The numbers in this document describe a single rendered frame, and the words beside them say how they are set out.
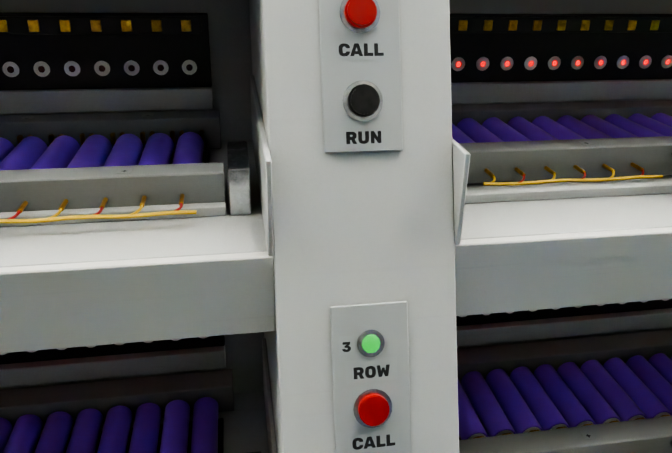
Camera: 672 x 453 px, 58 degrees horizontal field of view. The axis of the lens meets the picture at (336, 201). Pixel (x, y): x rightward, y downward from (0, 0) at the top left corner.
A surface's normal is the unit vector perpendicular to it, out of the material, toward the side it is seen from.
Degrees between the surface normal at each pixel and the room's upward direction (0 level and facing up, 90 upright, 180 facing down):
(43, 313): 110
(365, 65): 90
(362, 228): 90
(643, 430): 20
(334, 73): 90
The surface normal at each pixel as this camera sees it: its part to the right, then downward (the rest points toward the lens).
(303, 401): 0.16, 0.07
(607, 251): 0.17, 0.39
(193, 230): 0.02, -0.92
